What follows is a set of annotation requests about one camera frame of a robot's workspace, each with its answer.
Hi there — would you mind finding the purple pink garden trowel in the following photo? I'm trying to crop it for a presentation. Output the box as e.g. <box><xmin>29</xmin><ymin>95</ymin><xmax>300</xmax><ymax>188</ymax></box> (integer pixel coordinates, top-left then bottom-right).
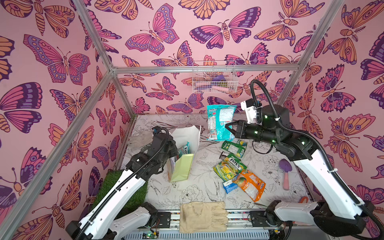
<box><xmin>279</xmin><ymin>159</ymin><xmax>293</xmax><ymax>191</ymax></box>

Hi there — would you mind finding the yellow-green Fox's spring tea bag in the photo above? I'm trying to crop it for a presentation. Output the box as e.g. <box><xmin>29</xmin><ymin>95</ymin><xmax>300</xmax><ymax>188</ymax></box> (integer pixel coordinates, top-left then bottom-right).
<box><xmin>213</xmin><ymin>154</ymin><xmax>248</xmax><ymax>182</ymax></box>

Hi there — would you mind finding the orange Fox's candy bag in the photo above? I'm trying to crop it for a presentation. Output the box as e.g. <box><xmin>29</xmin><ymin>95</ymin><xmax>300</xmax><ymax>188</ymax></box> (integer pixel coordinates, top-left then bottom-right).
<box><xmin>232</xmin><ymin>171</ymin><xmax>267</xmax><ymax>203</ymax></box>

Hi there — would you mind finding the teal candy bag back-side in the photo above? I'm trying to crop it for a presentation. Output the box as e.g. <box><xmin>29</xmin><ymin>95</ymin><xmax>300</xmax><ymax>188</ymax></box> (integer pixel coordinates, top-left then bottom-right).
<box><xmin>207</xmin><ymin>105</ymin><xmax>236</xmax><ymax>142</ymax></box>

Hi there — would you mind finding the teal Fox's candy bag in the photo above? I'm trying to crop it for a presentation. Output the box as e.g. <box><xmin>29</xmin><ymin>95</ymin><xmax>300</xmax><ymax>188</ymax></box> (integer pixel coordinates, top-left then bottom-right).
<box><xmin>178</xmin><ymin>142</ymin><xmax>190</xmax><ymax>158</ymax></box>

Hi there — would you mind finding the beige work glove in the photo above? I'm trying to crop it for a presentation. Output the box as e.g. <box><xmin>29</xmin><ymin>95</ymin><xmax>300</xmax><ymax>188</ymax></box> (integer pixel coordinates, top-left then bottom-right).
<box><xmin>179</xmin><ymin>202</ymin><xmax>229</xmax><ymax>234</ymax></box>

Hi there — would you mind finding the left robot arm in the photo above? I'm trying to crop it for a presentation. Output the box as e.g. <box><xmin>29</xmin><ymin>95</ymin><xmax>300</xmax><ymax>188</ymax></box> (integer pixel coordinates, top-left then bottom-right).
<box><xmin>66</xmin><ymin>126</ymin><xmax>178</xmax><ymax>240</ymax></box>

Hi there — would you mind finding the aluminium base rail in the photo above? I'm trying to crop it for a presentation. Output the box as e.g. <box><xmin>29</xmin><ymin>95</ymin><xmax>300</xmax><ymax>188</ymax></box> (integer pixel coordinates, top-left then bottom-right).
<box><xmin>119</xmin><ymin>209</ymin><xmax>295</xmax><ymax>240</ymax></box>

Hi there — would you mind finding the small blue snack pack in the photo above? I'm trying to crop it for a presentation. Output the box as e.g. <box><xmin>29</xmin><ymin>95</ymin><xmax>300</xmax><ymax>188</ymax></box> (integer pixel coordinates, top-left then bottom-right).
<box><xmin>223</xmin><ymin>180</ymin><xmax>238</xmax><ymax>194</ymax></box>

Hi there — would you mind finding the small brown snack pack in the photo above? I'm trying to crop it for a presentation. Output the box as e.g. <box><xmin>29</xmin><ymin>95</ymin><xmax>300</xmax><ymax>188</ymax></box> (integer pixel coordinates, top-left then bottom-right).
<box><xmin>219</xmin><ymin>152</ymin><xmax>228</xmax><ymax>160</ymax></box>

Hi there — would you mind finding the green spring tea bag back-side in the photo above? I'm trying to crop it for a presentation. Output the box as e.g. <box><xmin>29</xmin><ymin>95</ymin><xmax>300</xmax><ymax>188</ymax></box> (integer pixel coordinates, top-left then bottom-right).
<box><xmin>221</xmin><ymin>140</ymin><xmax>248</xmax><ymax>159</ymax></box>

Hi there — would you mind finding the orange white garden glove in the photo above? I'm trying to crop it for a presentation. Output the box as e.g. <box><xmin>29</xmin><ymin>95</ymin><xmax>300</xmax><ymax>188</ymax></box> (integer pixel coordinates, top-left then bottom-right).
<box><xmin>299</xmin><ymin>196</ymin><xmax>309</xmax><ymax>204</ymax></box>

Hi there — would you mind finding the white wire basket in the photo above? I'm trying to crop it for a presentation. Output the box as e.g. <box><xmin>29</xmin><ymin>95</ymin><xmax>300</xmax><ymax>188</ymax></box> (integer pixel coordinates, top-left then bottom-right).
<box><xmin>191</xmin><ymin>60</ymin><xmax>239</xmax><ymax>95</ymax></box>

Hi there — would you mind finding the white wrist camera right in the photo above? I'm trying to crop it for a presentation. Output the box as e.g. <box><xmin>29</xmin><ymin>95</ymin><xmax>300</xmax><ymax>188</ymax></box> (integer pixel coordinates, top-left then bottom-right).
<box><xmin>241</xmin><ymin>99</ymin><xmax>262</xmax><ymax>125</ymax></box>

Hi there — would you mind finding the green artificial grass mat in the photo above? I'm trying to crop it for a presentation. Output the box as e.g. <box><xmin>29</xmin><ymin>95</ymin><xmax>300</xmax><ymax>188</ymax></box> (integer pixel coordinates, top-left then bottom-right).
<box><xmin>90</xmin><ymin>170</ymin><xmax>148</xmax><ymax>220</ymax></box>

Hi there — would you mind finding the white paper bag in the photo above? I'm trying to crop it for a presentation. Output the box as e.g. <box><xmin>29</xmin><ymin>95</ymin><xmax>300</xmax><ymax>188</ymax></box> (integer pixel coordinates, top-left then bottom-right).
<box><xmin>167</xmin><ymin>126</ymin><xmax>202</xmax><ymax>183</ymax></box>

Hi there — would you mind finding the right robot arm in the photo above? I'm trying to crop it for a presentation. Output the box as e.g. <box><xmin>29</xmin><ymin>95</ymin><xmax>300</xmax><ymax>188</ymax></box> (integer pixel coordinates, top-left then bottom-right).
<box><xmin>226</xmin><ymin>80</ymin><xmax>384</xmax><ymax>240</ymax></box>

